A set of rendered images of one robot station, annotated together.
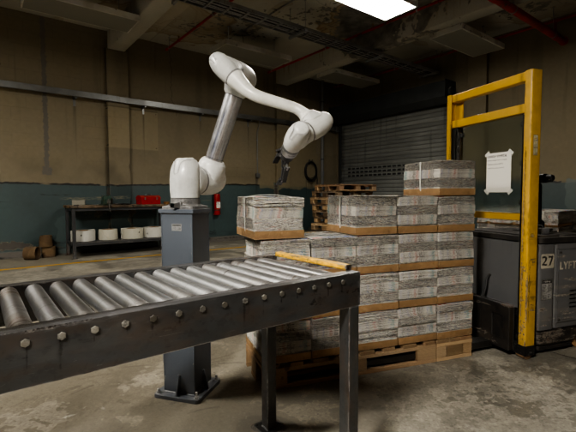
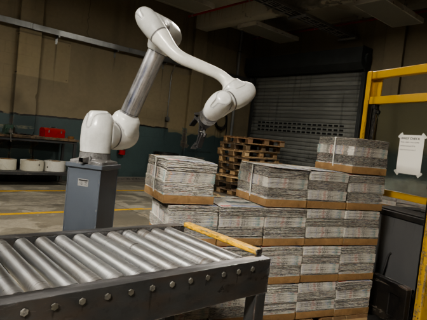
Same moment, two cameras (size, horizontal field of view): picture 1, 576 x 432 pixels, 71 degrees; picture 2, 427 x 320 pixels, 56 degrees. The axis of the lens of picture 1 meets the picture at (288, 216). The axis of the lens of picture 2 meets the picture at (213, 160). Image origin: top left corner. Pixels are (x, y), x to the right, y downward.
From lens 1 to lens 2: 0.14 m
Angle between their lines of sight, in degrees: 3
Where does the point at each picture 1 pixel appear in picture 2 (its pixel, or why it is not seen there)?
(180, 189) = (91, 143)
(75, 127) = not seen: outside the picture
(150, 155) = (59, 87)
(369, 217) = (281, 189)
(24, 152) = not seen: outside the picture
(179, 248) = (84, 204)
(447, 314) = (345, 291)
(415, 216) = (325, 192)
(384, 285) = (288, 258)
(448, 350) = not seen: outside the picture
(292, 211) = (204, 176)
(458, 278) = (360, 256)
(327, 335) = (225, 305)
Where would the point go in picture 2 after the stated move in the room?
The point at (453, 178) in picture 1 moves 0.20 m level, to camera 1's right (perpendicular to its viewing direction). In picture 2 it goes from (366, 157) to (397, 160)
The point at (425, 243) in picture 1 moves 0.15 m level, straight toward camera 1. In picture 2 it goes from (332, 220) to (332, 224)
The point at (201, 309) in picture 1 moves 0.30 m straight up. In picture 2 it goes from (105, 296) to (117, 176)
